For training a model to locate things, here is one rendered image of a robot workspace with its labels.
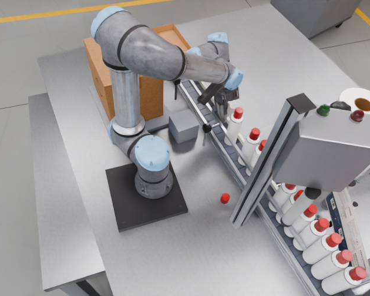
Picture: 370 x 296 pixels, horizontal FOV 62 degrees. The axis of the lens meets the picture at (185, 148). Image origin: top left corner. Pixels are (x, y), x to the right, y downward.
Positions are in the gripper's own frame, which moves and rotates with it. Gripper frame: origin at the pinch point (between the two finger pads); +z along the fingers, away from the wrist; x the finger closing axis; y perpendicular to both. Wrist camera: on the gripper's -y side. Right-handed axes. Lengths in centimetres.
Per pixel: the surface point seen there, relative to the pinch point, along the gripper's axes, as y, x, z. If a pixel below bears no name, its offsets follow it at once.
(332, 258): -2, -62, 24
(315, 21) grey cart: 171, 123, -2
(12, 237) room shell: -116, 73, 65
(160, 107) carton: -21.0, 17.4, -7.7
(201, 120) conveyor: -5.1, 10.4, 1.7
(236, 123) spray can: -1.1, -13.7, -3.5
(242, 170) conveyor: -2.2, -16.7, 16.0
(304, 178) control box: -12, -62, -9
